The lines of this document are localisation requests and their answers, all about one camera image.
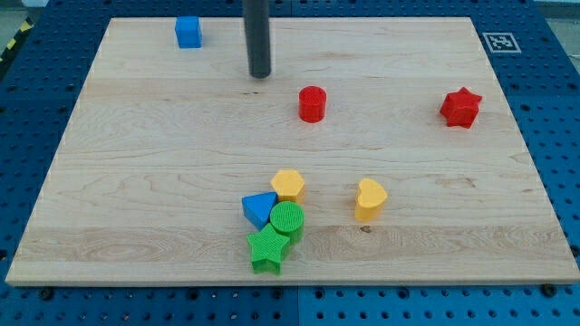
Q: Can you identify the yellow heart block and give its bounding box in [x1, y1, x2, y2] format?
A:
[353, 177, 388, 222]

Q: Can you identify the yellow hexagon block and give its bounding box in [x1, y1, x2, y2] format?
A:
[270, 169, 305, 204]

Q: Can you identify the green cylinder block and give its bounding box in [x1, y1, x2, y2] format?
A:
[270, 201, 305, 245]

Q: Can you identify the blue triangle block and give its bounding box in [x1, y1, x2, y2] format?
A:
[241, 192, 277, 231]

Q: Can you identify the red cylinder block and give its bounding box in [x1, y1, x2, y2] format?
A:
[298, 85, 327, 123]

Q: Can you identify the green star block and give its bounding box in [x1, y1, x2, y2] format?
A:
[246, 223, 290, 275]

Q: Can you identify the light wooden board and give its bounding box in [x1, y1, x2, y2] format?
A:
[6, 17, 579, 286]

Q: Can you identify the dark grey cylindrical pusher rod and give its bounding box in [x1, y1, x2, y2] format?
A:
[242, 0, 272, 79]

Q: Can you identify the blue cube block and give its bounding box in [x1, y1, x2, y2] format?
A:
[174, 16, 202, 48]

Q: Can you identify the red star block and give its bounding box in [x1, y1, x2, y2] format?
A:
[440, 87, 483, 129]

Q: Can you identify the white fiducial marker tag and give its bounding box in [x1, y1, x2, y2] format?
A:
[482, 33, 521, 53]

